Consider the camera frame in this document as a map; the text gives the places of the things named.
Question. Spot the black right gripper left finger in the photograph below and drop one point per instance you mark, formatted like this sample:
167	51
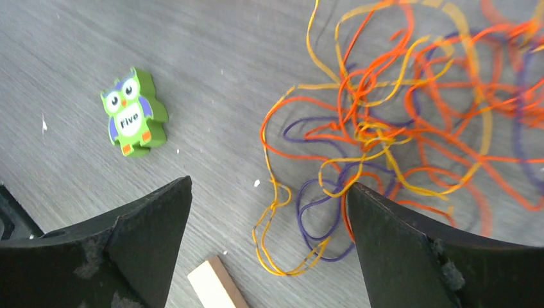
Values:
121	258

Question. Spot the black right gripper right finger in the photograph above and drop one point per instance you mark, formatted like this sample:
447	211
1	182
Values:
411	260

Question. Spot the wooden block front centre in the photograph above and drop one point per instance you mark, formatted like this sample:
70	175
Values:
214	286

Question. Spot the green frog toy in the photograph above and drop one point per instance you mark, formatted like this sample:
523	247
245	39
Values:
135	116

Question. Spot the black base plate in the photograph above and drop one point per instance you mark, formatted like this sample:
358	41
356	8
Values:
16	223

